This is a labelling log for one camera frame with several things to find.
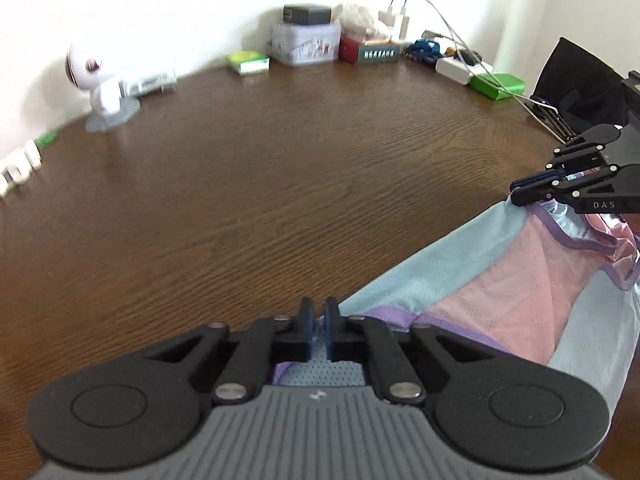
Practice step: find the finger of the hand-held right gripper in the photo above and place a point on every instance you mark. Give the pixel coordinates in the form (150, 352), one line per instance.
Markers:
(542, 176)
(530, 194)

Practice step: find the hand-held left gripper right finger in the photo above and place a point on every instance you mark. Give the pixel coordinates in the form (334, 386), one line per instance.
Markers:
(327, 335)

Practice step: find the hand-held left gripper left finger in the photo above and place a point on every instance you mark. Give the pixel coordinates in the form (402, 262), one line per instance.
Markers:
(310, 340)

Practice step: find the pink blue mesh garment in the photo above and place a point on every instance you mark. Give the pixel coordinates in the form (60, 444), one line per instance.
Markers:
(500, 300)

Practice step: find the black folding stand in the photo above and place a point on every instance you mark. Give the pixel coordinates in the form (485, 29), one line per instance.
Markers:
(550, 117)

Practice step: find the black chair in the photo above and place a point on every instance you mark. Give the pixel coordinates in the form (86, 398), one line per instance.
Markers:
(575, 80)

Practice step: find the green flat box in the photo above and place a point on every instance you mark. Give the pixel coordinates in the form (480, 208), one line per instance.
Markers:
(492, 85)

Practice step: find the white flat box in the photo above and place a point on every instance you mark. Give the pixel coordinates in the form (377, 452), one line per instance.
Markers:
(482, 66)

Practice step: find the white power bank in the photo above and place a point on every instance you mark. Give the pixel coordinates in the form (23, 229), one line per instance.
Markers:
(455, 70)

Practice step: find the black flat device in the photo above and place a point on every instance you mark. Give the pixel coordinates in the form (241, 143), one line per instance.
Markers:
(467, 55)

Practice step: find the dark green tissue box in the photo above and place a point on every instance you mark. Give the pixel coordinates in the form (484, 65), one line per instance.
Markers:
(370, 52)

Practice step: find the printed tin box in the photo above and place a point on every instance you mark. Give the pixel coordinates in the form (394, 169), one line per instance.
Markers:
(305, 45)

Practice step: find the green white small packet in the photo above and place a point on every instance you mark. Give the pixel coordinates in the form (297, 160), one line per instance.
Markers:
(247, 63)

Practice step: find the black charger block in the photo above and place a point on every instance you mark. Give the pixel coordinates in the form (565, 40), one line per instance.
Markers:
(307, 14)

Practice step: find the white rectangular gadget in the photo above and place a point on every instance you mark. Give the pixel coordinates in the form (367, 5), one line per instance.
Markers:
(150, 82)

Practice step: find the white robot figurine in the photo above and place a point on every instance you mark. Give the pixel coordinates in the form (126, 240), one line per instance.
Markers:
(105, 92)

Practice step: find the thin green strip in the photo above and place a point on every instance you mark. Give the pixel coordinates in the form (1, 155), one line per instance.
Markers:
(47, 139)

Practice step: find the white plastic clip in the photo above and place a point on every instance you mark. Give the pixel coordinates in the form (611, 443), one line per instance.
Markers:
(17, 170)

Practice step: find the white wall charger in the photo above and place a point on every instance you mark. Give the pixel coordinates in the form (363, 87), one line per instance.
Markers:
(401, 27)
(386, 20)

